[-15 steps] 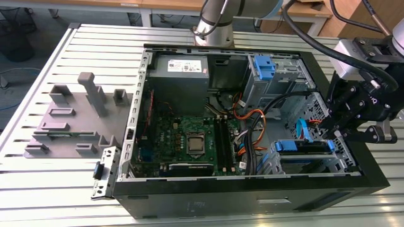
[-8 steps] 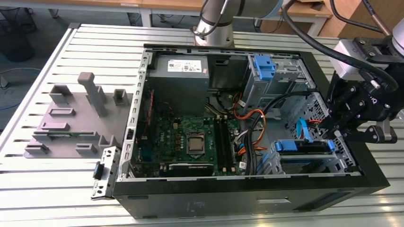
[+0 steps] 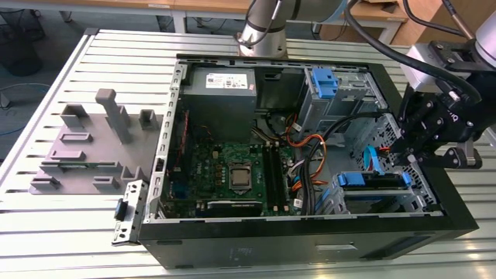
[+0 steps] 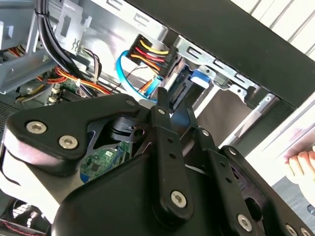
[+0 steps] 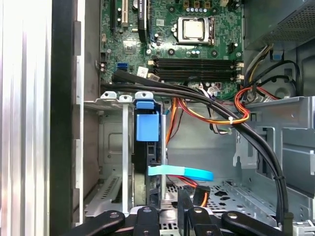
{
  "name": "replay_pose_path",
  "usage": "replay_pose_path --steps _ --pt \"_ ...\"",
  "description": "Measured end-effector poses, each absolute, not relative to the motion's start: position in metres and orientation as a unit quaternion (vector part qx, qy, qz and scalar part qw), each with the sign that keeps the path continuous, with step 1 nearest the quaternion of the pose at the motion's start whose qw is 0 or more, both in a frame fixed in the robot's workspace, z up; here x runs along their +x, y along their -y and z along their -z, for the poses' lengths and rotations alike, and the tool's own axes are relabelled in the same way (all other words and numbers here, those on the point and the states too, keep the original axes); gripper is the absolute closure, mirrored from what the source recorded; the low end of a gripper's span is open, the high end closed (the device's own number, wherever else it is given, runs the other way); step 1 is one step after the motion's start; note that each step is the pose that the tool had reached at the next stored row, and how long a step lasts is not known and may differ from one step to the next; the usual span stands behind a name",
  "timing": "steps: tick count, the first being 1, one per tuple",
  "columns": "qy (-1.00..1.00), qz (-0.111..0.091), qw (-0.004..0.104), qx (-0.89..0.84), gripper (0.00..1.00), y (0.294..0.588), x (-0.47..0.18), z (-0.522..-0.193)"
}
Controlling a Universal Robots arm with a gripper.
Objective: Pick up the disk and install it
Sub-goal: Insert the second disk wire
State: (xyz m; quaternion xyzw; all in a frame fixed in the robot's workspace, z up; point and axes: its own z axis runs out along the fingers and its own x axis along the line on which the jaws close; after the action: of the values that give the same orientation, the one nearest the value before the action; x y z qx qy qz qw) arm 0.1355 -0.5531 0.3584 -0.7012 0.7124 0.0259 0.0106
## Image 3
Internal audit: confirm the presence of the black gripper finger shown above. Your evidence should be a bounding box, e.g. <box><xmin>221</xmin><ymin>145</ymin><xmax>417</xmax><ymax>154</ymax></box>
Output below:
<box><xmin>405</xmin><ymin>146</ymin><xmax>484</xmax><ymax>170</ymax></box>
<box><xmin>389</xmin><ymin>89</ymin><xmax>443</xmax><ymax>167</ymax></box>

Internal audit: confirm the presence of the blue wire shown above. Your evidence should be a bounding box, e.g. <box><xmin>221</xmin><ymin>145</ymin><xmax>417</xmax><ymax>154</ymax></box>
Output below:
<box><xmin>364</xmin><ymin>146</ymin><xmax>387</xmax><ymax>176</ymax></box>

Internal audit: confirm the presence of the hard disk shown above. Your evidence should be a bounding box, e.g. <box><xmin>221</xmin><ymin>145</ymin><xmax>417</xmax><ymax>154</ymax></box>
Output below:
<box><xmin>316</xmin><ymin>171</ymin><xmax>412</xmax><ymax>214</ymax></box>

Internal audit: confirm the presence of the metal disk bay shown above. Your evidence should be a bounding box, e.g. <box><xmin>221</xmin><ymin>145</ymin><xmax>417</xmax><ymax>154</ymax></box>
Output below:
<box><xmin>331</xmin><ymin>170</ymin><xmax>427</xmax><ymax>216</ymax></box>

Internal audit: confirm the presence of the metal drive cage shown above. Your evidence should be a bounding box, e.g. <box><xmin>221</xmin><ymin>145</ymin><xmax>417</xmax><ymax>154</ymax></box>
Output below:
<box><xmin>297</xmin><ymin>66</ymin><xmax>388</xmax><ymax>137</ymax></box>

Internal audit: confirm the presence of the blue drive latch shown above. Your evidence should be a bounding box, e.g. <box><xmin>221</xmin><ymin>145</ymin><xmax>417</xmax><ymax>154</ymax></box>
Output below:
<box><xmin>312</xmin><ymin>68</ymin><xmax>339</xmax><ymax>99</ymax></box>

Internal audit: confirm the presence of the wooden top desk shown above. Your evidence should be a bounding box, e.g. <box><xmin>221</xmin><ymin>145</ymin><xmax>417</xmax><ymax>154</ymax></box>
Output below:
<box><xmin>309</xmin><ymin>0</ymin><xmax>409</xmax><ymax>45</ymax></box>

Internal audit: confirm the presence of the green motherboard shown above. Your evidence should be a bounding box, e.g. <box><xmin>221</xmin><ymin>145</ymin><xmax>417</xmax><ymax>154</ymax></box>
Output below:
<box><xmin>160</xmin><ymin>141</ymin><xmax>307</xmax><ymax>217</ymax></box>

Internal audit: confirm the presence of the CPU socket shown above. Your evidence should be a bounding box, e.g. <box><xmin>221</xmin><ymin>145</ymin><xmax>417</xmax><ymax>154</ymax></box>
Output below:
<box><xmin>227</xmin><ymin>162</ymin><xmax>256</xmax><ymax>196</ymax></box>

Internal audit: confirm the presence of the silver CPU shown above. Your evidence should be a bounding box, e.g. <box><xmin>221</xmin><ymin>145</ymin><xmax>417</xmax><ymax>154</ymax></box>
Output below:
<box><xmin>231</xmin><ymin>169</ymin><xmax>252</xmax><ymax>187</ymax></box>

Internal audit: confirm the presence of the grey power supply unit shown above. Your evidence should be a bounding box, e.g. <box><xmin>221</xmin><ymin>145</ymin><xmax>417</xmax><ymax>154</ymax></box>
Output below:
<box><xmin>180</xmin><ymin>67</ymin><xmax>259</xmax><ymax>143</ymax></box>

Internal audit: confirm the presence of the black PC case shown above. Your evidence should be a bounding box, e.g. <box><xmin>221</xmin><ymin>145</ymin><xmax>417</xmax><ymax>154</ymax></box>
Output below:
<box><xmin>137</xmin><ymin>53</ymin><xmax>480</xmax><ymax>270</ymax></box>

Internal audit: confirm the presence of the black graphics card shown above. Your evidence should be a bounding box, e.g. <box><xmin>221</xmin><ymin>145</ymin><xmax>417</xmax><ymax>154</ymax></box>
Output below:
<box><xmin>203</xmin><ymin>199</ymin><xmax>264</xmax><ymax>217</ymax></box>

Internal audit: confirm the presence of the grey parts rack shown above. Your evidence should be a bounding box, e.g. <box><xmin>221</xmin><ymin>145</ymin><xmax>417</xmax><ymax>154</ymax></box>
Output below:
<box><xmin>29</xmin><ymin>88</ymin><xmax>165</xmax><ymax>196</ymax></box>

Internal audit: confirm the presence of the green RAM stick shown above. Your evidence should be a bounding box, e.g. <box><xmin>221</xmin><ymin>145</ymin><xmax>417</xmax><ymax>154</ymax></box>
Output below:
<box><xmin>57</xmin><ymin>163</ymin><xmax>99</xmax><ymax>170</ymax></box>

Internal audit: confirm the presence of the black round bin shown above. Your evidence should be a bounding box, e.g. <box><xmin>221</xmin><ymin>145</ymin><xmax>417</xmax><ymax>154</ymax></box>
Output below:
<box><xmin>0</xmin><ymin>8</ymin><xmax>44</xmax><ymax>78</ymax></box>

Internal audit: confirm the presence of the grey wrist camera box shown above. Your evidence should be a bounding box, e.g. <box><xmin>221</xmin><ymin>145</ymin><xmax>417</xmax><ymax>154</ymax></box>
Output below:
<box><xmin>399</xmin><ymin>43</ymin><xmax>447</xmax><ymax>91</ymax></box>

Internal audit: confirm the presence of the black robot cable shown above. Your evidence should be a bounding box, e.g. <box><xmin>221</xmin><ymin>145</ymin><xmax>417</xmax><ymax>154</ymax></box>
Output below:
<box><xmin>403</xmin><ymin>0</ymin><xmax>477</xmax><ymax>40</ymax></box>
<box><xmin>343</xmin><ymin>0</ymin><xmax>484</xmax><ymax>104</ymax></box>

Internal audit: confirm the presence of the orange wire bundle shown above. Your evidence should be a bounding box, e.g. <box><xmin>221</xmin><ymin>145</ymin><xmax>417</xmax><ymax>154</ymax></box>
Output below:
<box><xmin>285</xmin><ymin>116</ymin><xmax>331</xmax><ymax>198</ymax></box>

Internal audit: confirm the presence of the thick black cable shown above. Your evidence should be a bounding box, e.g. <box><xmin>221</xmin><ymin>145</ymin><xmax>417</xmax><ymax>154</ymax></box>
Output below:
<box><xmin>301</xmin><ymin>112</ymin><xmax>388</xmax><ymax>216</ymax></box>
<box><xmin>304</xmin><ymin>112</ymin><xmax>388</xmax><ymax>216</ymax></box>

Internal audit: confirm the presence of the yellow black wire bundle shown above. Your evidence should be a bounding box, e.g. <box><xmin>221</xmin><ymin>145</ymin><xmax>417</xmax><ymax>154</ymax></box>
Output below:
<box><xmin>249</xmin><ymin>124</ymin><xmax>283</xmax><ymax>143</ymax></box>

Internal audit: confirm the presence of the thin red wire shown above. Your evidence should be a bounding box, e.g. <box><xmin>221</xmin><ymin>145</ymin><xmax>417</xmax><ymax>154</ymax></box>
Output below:
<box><xmin>172</xmin><ymin>112</ymin><xmax>191</xmax><ymax>174</ymax></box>

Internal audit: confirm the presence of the metal expansion slot bracket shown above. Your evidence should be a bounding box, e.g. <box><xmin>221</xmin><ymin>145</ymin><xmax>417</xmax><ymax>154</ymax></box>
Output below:
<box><xmin>111</xmin><ymin>179</ymin><xmax>151</xmax><ymax>247</ymax></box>

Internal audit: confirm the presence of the white frame desk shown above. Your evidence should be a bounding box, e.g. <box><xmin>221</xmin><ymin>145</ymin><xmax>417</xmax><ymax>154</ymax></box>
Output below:
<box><xmin>0</xmin><ymin>0</ymin><xmax>249</xmax><ymax>34</ymax></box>

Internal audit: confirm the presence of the pale blue floor cable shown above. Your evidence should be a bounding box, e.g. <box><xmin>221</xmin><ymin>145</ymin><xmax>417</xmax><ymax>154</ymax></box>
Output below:
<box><xmin>0</xmin><ymin>83</ymin><xmax>51</xmax><ymax>137</ymax></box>

